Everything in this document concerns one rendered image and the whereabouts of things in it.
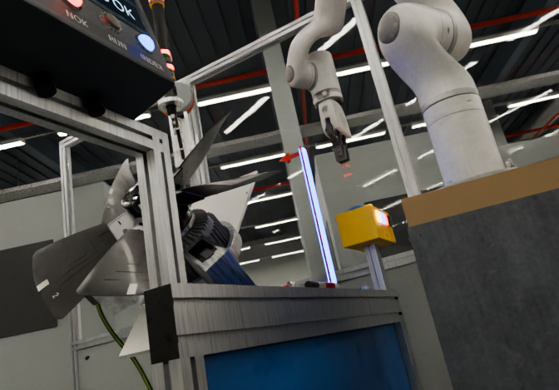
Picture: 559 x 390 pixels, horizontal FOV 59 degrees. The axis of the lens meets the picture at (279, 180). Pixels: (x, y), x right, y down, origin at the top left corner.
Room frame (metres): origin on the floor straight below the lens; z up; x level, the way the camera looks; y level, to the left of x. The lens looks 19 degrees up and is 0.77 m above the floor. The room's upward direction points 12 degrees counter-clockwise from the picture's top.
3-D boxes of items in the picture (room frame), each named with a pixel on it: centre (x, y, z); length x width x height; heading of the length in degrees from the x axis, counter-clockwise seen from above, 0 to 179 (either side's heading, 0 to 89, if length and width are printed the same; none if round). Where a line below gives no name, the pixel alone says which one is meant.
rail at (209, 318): (0.96, -0.03, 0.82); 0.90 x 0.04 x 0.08; 155
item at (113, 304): (1.41, 0.53, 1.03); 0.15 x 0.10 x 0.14; 155
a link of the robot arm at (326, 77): (1.27, -0.18, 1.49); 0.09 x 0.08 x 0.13; 122
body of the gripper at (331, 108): (1.27, -0.18, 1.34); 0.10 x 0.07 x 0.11; 155
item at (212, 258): (1.21, 0.19, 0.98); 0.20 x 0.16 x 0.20; 155
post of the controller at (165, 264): (0.57, 0.15, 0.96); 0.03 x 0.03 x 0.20; 65
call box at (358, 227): (1.31, -0.20, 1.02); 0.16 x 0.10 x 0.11; 155
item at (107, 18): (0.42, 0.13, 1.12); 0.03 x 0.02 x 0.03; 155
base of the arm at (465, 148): (0.98, -0.39, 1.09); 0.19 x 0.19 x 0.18
